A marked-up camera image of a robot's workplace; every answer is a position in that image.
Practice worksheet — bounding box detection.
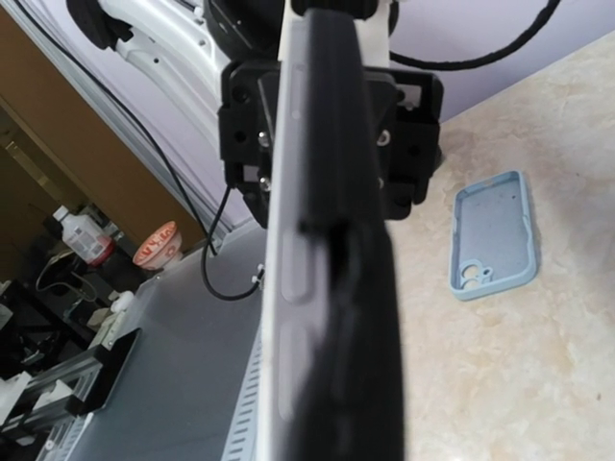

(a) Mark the light blue phone case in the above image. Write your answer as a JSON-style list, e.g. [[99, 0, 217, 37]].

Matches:
[[449, 170, 538, 302]]

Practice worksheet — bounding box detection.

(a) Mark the black phone case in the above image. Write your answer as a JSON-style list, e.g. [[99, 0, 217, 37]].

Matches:
[[292, 8, 409, 461]]

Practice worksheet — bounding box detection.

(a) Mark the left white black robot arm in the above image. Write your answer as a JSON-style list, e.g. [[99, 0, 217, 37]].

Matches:
[[66, 1, 285, 91]]

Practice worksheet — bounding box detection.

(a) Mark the orange patterned bowl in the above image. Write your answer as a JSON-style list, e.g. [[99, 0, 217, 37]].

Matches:
[[133, 221, 184, 271]]

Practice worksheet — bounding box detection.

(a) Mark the black phone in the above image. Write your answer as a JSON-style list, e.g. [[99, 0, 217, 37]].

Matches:
[[255, 9, 330, 460]]

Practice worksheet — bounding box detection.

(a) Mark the front aluminium rail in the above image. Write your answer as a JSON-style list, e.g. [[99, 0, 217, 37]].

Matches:
[[141, 230, 264, 460]]

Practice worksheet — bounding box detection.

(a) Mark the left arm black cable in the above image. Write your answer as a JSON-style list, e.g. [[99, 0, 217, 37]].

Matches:
[[388, 0, 563, 71]]

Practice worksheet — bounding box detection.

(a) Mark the plastic drink bottle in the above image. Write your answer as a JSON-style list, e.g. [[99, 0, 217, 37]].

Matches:
[[53, 206, 115, 267]]

